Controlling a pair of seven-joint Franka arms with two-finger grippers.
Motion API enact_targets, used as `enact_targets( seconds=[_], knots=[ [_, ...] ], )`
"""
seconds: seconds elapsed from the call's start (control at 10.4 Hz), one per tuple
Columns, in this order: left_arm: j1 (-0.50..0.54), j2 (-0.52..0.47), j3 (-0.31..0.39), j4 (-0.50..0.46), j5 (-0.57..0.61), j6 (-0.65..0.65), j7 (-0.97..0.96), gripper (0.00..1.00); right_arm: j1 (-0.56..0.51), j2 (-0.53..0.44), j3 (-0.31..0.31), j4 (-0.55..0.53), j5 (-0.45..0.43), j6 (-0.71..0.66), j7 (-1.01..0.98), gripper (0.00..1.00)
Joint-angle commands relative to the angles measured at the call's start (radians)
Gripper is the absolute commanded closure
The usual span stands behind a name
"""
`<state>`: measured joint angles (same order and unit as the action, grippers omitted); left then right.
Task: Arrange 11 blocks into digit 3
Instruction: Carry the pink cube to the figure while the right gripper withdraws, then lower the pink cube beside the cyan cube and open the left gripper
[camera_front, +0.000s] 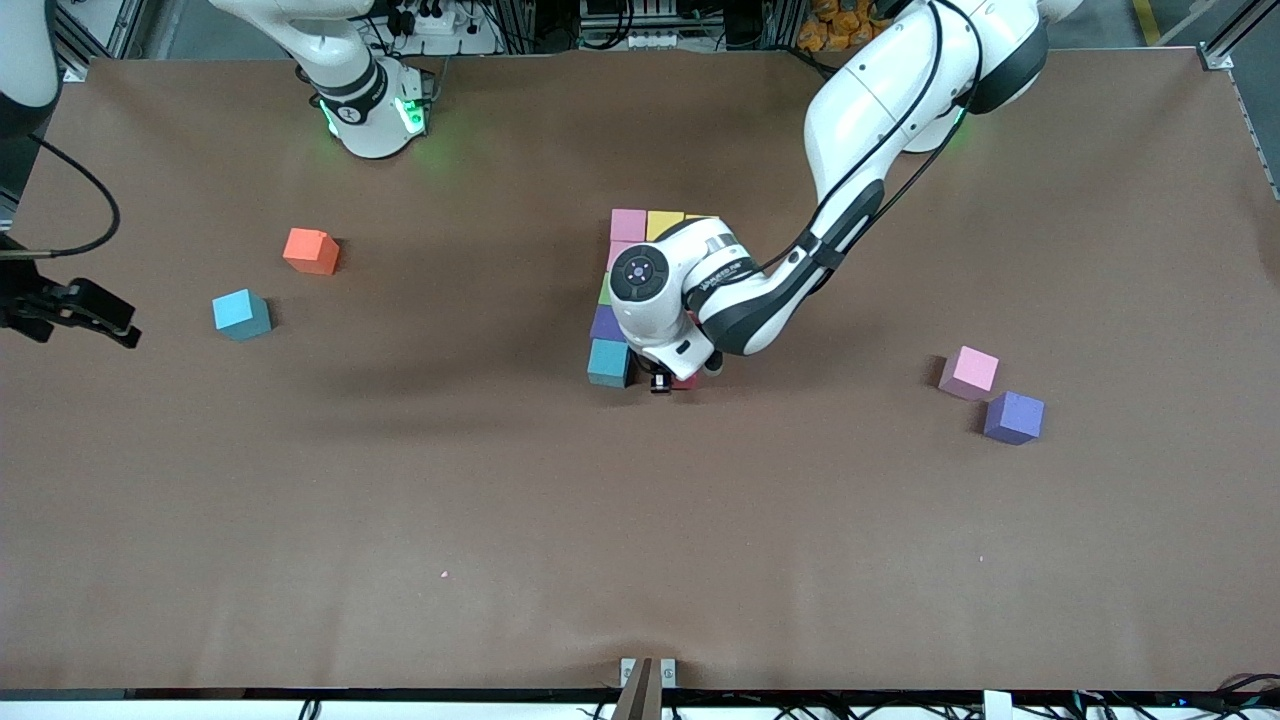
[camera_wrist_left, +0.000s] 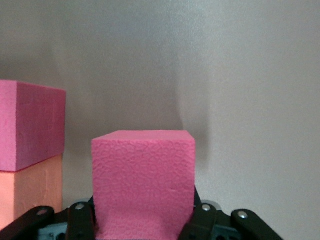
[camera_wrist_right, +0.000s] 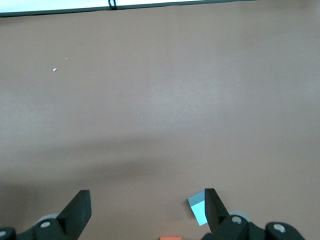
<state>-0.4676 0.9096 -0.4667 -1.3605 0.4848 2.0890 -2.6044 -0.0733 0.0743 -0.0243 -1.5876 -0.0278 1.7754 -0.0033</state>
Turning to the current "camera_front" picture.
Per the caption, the orange foam cube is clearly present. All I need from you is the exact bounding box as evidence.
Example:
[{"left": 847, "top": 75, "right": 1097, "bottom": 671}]
[{"left": 282, "top": 228, "right": 341, "bottom": 276}]

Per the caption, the metal bracket with brown stick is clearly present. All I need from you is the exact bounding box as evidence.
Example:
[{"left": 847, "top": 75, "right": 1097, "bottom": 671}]
[{"left": 612, "top": 656, "right": 677, "bottom": 720}]

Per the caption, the bag of orange items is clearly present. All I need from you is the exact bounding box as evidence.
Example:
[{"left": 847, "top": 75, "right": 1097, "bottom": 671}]
[{"left": 797, "top": 0, "right": 896, "bottom": 53}]

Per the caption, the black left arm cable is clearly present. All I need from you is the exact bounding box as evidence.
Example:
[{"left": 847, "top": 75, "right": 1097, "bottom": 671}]
[{"left": 770, "top": 0, "right": 986, "bottom": 271}]

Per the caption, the cyan foam cube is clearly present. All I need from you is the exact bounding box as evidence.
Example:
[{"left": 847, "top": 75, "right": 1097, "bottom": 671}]
[
  {"left": 587, "top": 339, "right": 632, "bottom": 388},
  {"left": 212, "top": 289, "right": 273, "bottom": 342}
]

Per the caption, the white power strip with plugs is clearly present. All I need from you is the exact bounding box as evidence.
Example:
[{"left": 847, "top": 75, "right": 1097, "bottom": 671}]
[{"left": 395, "top": 0, "right": 501, "bottom": 56}]

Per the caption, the brown table cover sheet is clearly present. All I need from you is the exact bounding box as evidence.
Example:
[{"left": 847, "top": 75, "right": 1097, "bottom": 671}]
[{"left": 0, "top": 48, "right": 1280, "bottom": 693}]

